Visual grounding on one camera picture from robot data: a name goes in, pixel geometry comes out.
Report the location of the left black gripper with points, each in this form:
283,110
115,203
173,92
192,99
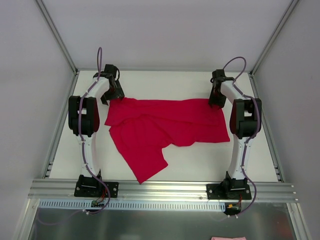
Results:
115,93

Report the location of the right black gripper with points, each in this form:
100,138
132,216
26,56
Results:
216,99

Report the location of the red t-shirt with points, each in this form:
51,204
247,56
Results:
141,129

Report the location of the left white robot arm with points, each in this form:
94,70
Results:
84,118

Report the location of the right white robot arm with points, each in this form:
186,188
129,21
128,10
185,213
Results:
244,124

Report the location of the pink folded cloth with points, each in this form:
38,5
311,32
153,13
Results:
227,238

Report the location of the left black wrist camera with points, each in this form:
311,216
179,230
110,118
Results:
113,70

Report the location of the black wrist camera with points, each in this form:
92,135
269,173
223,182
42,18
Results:
218,73
113,70

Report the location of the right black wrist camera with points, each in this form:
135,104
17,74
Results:
218,73

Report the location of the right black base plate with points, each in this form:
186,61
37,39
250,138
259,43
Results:
216,191

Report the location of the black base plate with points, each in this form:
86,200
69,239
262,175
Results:
94,189
216,191

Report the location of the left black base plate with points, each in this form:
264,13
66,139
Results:
94,189

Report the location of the left aluminium frame post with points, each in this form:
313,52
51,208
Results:
56,35

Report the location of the aluminium frame post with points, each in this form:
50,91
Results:
56,35
280,25

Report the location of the right aluminium frame post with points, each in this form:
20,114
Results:
280,25

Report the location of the aluminium front rail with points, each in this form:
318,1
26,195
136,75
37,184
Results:
182,191

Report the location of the slotted cable duct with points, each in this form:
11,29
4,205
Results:
206,206

